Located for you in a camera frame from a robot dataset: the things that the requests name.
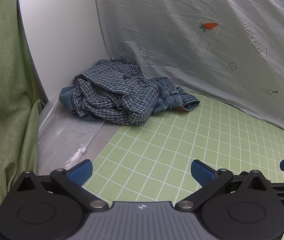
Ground blue plaid shirt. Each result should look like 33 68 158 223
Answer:
72 62 160 127

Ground green grid mat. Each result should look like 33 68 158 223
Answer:
82 89 284 240

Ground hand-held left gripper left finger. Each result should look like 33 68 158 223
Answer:
9 159 108 211

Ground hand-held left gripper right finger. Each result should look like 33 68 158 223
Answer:
174 159 279 211

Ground green curtain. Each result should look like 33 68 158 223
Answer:
0 0 48 218

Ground carrot-printed pale sheet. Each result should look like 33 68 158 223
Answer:
92 0 284 140

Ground blue denim jeans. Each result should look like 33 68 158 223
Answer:
59 56 200 120

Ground clear plastic bag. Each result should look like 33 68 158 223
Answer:
37 100 118 177

